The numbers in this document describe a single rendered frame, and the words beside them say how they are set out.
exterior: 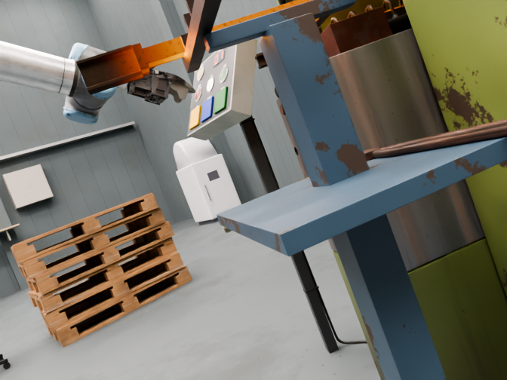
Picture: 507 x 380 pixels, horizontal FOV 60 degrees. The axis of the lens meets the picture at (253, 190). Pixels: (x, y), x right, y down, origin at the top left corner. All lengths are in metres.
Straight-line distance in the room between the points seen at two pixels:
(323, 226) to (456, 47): 0.56
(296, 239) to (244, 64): 1.19
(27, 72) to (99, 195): 9.99
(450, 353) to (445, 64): 0.57
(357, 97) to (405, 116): 0.10
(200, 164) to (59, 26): 5.88
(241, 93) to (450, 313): 0.90
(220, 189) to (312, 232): 7.47
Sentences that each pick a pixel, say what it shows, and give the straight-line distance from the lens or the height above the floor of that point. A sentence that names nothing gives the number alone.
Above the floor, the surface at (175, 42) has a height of 0.99.
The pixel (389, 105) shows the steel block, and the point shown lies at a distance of 0.91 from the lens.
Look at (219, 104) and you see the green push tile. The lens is 1.48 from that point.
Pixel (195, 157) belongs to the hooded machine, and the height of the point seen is 1.18.
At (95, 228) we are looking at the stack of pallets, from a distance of 3.70.
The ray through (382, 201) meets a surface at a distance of 0.39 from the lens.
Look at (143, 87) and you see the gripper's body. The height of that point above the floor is 1.10.
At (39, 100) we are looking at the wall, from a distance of 11.36.
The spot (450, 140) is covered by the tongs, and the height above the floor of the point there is 0.73.
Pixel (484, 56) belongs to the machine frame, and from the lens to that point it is 0.82.
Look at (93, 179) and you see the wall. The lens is 11.12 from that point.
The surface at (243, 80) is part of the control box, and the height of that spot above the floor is 1.04.
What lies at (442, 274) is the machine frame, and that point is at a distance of 0.97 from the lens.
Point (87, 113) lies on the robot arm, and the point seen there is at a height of 1.06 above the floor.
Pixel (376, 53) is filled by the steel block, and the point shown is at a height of 0.89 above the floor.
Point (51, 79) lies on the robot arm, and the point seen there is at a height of 1.13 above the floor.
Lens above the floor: 0.79
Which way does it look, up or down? 4 degrees down
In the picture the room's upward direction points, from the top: 21 degrees counter-clockwise
